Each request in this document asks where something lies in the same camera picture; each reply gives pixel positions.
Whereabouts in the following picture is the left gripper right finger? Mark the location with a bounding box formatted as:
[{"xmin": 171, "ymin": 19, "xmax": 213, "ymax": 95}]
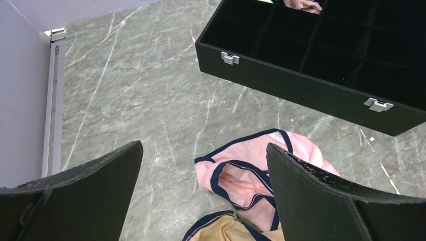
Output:
[{"xmin": 266, "ymin": 143, "xmax": 425, "ymax": 241}]

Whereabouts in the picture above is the black compartment storage box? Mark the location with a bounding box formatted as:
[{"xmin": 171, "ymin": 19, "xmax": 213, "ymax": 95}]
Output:
[{"xmin": 195, "ymin": 1, "xmax": 425, "ymax": 136}]

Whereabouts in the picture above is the aluminium frame rail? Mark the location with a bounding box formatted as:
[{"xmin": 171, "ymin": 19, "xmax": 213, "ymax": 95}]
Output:
[{"xmin": 41, "ymin": 28, "xmax": 67, "ymax": 178}]

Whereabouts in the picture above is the pink underwear navy trim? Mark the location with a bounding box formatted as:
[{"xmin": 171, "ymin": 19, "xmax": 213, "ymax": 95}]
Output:
[{"xmin": 194, "ymin": 129, "xmax": 338, "ymax": 232}]

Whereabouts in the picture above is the rolled pink underwear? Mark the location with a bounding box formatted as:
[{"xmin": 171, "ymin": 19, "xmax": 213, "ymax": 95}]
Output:
[{"xmin": 283, "ymin": 0, "xmax": 323, "ymax": 15}]

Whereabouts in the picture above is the beige underwear navy trim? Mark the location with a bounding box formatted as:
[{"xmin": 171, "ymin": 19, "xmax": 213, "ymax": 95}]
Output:
[{"xmin": 183, "ymin": 210, "xmax": 284, "ymax": 241}]

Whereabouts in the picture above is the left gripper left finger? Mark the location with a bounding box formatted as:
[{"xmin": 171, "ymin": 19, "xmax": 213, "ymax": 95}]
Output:
[{"xmin": 1, "ymin": 141, "xmax": 143, "ymax": 240}]

